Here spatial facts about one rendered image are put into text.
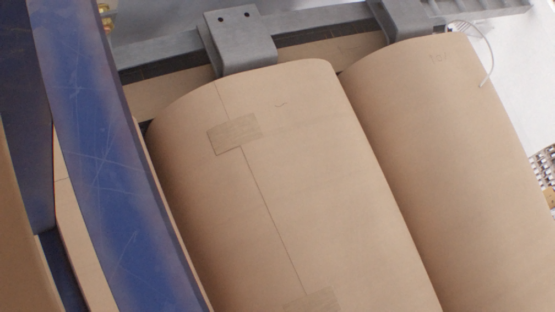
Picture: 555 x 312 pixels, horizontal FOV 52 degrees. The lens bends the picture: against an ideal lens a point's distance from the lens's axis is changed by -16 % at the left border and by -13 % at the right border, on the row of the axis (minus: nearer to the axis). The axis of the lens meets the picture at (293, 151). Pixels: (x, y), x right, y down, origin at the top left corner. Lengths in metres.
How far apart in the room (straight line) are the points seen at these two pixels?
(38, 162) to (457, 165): 0.95
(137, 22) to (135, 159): 1.20
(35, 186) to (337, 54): 0.94
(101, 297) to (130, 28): 0.70
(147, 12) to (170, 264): 1.20
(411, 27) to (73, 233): 0.91
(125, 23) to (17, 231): 1.18
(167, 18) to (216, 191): 0.51
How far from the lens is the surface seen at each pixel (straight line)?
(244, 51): 1.26
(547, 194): 10.02
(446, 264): 1.35
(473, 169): 1.37
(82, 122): 0.27
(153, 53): 1.26
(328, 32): 1.50
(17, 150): 0.58
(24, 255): 0.28
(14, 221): 0.28
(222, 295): 1.16
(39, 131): 0.56
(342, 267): 1.12
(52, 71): 0.28
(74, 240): 1.00
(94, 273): 0.99
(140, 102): 1.26
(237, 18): 1.29
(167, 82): 1.29
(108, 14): 1.17
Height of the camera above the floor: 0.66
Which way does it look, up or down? 12 degrees up
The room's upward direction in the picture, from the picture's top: 24 degrees counter-clockwise
